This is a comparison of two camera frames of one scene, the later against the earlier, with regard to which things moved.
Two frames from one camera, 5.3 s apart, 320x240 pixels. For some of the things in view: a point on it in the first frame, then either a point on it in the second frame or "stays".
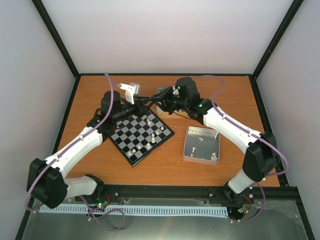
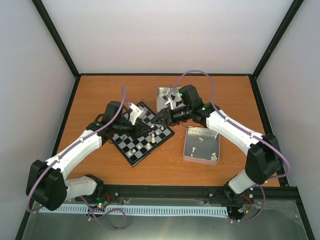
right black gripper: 163,98 to 166,115
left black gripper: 141,108 to 148,128
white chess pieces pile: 213,157 stays
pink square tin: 202,145 stays
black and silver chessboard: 136,136 stays
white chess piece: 153,139 stays
